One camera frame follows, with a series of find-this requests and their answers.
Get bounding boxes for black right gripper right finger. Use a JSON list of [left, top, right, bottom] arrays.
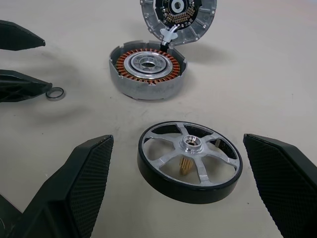
[[243, 133, 317, 238]]

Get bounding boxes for small steel bearing ring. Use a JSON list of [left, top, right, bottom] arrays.
[[45, 86, 66, 102]]

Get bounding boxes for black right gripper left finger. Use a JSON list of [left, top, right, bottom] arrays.
[[0, 134, 115, 238]]

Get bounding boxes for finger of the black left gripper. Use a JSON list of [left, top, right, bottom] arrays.
[[0, 19, 46, 52], [0, 69, 53, 104]]

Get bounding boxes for black silver spoked rotor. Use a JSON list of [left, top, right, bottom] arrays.
[[137, 120, 244, 205]]

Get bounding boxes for silver motor stator housing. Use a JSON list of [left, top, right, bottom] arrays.
[[108, 40, 189, 101]]

